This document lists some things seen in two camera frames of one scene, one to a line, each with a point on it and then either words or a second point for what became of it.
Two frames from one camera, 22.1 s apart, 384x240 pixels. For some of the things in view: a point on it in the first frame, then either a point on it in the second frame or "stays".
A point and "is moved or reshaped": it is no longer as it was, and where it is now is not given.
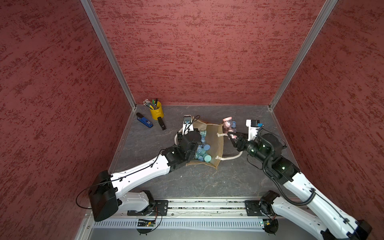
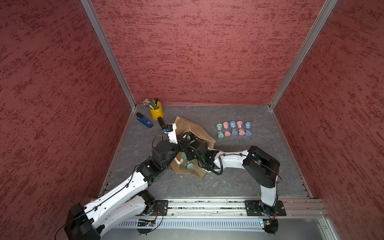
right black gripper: (241, 141) to (188, 154)
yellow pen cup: (157, 112) stays
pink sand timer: (227, 123) is moved or reshaped
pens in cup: (152, 105) stays
